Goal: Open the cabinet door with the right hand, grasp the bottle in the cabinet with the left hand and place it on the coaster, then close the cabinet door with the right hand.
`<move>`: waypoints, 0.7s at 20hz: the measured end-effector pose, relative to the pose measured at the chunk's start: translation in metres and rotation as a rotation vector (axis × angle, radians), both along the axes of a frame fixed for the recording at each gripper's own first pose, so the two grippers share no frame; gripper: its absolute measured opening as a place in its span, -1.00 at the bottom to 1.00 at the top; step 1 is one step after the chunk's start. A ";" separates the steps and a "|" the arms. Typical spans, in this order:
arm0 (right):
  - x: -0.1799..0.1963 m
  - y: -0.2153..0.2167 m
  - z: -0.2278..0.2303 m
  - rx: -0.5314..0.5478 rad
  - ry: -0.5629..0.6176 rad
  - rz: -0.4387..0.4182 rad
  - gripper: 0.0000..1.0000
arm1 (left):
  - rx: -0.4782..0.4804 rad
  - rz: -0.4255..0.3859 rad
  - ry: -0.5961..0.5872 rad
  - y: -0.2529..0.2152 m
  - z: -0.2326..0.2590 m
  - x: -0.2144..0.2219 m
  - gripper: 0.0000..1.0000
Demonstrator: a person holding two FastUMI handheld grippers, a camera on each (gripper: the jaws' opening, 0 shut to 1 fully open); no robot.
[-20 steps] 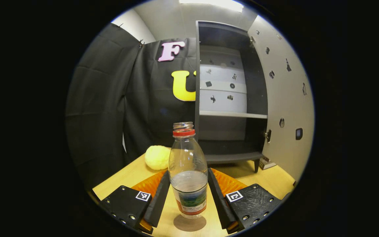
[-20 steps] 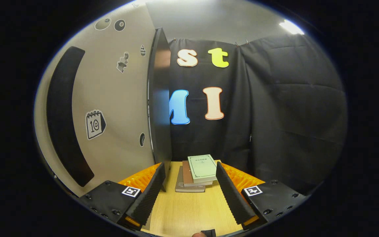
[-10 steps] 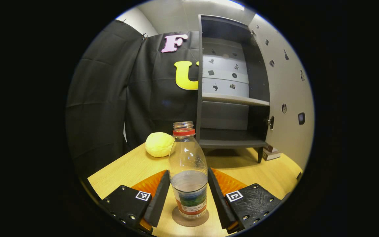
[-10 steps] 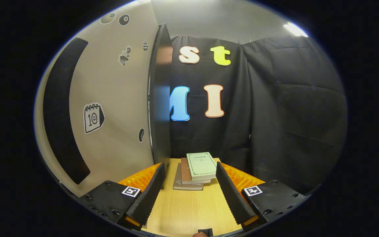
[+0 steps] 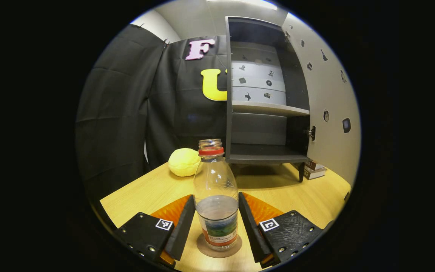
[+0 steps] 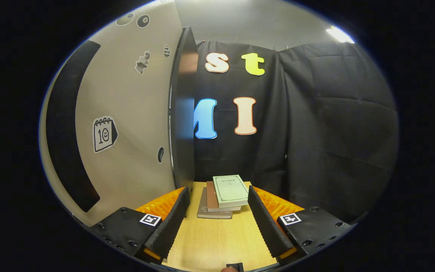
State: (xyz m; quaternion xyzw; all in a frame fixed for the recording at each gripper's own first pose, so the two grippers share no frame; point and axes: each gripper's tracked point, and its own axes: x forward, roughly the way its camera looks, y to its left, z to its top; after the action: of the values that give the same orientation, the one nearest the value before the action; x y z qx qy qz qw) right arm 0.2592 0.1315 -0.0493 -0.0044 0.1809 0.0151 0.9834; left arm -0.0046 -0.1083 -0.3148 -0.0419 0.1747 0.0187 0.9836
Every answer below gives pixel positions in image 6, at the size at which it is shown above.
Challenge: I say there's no green book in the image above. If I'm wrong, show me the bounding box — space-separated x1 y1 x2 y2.
213 174 249 208

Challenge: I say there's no brown book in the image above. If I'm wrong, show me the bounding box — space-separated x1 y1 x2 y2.
206 181 242 213

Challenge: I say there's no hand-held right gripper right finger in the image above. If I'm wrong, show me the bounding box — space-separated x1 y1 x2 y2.
247 185 356 265

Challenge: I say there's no grey cabinet door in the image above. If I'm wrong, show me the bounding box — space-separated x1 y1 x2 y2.
38 0 184 227

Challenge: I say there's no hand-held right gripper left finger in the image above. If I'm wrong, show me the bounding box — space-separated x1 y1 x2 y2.
89 186 191 265

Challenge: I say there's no black backdrop cloth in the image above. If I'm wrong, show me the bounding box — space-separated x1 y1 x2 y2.
193 40 399 223

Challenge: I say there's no black door handle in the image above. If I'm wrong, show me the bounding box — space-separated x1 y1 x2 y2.
46 40 102 213

